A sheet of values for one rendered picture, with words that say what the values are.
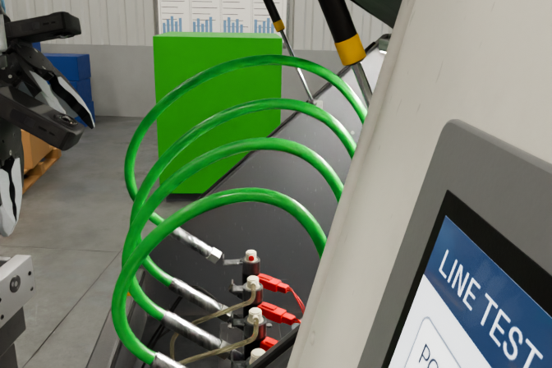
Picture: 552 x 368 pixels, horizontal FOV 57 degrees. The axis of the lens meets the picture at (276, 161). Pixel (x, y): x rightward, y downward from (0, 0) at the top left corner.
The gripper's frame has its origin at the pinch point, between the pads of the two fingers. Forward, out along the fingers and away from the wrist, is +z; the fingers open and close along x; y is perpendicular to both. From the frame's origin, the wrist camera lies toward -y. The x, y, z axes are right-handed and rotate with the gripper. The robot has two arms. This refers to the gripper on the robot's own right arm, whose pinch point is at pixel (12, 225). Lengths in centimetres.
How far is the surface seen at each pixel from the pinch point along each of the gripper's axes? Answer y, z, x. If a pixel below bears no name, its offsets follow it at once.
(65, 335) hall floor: 53, 124, -157
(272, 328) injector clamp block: -32.7, 25.7, -15.1
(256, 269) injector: -29.8, 12.5, -10.8
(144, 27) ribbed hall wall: 94, -1, -676
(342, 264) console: -33.6, -9.1, 28.9
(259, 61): -30.1, -18.6, -11.5
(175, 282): -18.5, 10.1, -3.4
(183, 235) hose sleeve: -19.0, 6.9, -11.5
